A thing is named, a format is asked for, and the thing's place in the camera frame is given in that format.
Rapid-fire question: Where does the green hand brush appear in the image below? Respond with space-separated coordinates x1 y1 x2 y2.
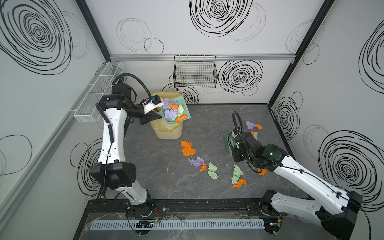
223 133 238 157

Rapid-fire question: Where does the green dustpan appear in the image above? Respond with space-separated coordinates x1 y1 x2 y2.
156 96 191 124

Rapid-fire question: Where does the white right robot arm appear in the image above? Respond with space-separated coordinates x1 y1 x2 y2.
228 111 363 240

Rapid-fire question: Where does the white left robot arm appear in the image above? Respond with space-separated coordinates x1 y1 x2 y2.
90 73 164 217

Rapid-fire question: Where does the green paper scrap front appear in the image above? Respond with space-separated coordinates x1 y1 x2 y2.
231 165 244 185

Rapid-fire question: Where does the orange paper scrap front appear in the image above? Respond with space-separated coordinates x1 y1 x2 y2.
233 179 247 188

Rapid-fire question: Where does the orange paper scrap right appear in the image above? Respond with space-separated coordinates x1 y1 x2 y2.
258 169 268 176

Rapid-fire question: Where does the green paper scrap centre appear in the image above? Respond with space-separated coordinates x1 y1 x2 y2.
208 162 217 172

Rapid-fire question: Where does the small orange paper scrap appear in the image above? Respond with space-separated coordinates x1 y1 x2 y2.
256 124 263 131

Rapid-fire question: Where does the small green paper scrap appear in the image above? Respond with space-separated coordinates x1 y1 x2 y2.
207 171 219 180

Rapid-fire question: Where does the beige bin with yellow bag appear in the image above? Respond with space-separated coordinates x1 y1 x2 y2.
150 89 183 140

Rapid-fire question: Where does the small purple paper scrap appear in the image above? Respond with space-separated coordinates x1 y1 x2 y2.
188 157 205 168

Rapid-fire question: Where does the orange paper scrap near bin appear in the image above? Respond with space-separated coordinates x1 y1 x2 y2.
182 147 197 157

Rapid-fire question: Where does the orange paper scrap centre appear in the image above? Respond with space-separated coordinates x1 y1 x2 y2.
181 141 193 148

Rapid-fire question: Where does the clear wall shelf tray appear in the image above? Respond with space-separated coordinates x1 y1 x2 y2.
74 62 125 123

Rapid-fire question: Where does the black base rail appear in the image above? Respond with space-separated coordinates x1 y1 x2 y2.
83 198 288 218

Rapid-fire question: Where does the black wire basket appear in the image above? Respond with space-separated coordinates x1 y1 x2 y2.
173 55 219 88

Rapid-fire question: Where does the white slotted cable duct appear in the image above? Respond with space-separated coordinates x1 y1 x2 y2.
89 219 265 231

